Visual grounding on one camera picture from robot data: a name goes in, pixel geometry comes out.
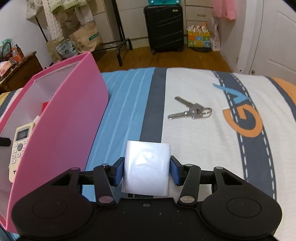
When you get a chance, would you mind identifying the striped bed duvet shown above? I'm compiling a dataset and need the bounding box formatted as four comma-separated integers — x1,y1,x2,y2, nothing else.
86,68,295,240

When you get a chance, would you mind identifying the yellowed TCL remote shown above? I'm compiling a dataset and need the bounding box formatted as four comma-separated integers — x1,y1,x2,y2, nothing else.
9,122,35,183

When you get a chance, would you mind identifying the red patterned glasses cloth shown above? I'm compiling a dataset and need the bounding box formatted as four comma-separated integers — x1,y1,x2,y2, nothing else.
41,102,48,113

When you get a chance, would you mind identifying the brown paper bag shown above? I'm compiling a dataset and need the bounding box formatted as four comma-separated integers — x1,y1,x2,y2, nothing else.
69,22,103,53

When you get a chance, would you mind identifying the white door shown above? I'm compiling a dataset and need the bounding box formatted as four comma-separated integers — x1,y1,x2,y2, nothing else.
235,1,295,84

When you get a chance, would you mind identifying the tissue box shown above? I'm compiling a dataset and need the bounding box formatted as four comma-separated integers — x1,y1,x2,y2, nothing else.
0,61,12,77

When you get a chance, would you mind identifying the silver key bunch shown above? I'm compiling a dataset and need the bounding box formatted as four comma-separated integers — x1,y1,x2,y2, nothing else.
168,96,213,120

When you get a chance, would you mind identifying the long cream remote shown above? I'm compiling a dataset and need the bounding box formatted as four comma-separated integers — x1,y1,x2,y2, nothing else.
33,115,40,124

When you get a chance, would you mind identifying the black clothes rack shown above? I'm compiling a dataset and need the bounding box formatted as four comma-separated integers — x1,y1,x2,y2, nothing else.
26,1,132,66

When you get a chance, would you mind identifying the white knitted cardigan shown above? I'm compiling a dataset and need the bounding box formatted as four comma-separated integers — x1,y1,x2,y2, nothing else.
42,0,88,43

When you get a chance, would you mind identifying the wooden nightstand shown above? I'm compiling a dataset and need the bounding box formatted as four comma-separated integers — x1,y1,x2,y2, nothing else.
0,51,43,93

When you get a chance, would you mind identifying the printed plastic bag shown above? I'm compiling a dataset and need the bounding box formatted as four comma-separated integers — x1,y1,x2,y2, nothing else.
56,39,78,59

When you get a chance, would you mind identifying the colourful gift bag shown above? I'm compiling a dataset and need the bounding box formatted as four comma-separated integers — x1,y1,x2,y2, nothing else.
187,23,210,48

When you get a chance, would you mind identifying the teal felt bag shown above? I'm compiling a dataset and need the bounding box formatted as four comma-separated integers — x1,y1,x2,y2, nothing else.
147,0,181,6

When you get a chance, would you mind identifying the white charger top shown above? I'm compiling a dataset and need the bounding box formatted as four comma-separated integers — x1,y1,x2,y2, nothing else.
121,141,171,196

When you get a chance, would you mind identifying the pink hanging bag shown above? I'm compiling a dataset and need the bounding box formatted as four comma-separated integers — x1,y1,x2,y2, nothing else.
212,0,236,20

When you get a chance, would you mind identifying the black suitcase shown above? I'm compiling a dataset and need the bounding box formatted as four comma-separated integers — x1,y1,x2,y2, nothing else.
144,4,184,54

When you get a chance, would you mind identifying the pink storage box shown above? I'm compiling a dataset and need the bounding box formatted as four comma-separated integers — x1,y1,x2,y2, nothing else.
1,52,108,232

